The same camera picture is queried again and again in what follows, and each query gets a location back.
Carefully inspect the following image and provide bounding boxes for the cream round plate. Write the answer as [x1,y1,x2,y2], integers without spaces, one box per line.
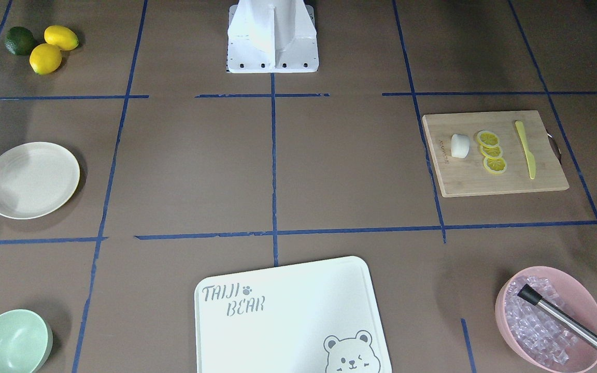
[0,142,81,220]

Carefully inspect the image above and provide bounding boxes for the white bear-print tray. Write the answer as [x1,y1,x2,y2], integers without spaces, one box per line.
[194,256,392,372]

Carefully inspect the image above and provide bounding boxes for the yellow lemon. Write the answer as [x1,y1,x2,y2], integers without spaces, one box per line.
[29,44,63,75]
[44,24,80,51]

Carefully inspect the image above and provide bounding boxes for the green lime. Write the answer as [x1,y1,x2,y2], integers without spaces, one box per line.
[4,26,37,56]

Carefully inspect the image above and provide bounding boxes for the green bowl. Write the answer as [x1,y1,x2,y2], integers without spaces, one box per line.
[0,309,53,372]

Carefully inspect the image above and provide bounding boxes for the bamboo cutting board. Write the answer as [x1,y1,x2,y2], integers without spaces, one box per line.
[422,110,570,197]

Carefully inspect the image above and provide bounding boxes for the lemon slice far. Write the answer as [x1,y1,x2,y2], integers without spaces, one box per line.
[476,130,500,149]

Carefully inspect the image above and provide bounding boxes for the lemon slice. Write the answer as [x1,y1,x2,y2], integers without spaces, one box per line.
[476,130,500,149]
[482,157,507,175]
[478,145,504,159]

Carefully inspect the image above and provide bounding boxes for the lemon slice middle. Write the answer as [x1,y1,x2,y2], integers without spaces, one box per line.
[478,145,504,159]

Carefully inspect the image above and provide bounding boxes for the lemon slice near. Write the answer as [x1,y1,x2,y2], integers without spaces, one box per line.
[482,157,507,175]

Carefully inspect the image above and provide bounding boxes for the steel muddler black tip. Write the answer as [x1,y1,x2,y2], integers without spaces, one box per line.
[517,284,597,350]

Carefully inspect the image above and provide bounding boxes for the pink bowl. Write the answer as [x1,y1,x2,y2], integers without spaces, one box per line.
[494,265,597,372]

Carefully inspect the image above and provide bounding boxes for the clear ice cubes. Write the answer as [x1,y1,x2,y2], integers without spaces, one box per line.
[504,275,579,369]

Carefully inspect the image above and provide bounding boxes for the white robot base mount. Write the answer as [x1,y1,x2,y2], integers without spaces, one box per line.
[226,1,319,74]

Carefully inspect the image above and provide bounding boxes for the metal cutting board handle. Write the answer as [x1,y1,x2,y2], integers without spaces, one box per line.
[547,133,562,165]

